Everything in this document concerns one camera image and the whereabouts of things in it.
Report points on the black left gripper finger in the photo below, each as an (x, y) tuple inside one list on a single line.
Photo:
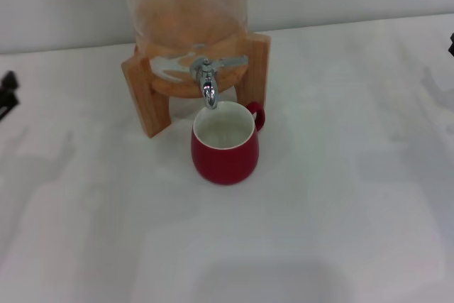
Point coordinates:
[(9, 99)]

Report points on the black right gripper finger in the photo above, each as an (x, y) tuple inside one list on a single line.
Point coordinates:
[(452, 45)]

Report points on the chrome faucet with lever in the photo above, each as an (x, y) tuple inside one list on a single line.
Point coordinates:
[(209, 92)]

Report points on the red ceramic cup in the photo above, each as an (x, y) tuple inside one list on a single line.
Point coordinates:
[(225, 164)]

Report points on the wooden dispenser stand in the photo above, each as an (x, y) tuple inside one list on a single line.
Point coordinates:
[(150, 104)]

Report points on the clear glass dispenser jar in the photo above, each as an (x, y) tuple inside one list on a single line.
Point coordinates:
[(184, 5)]

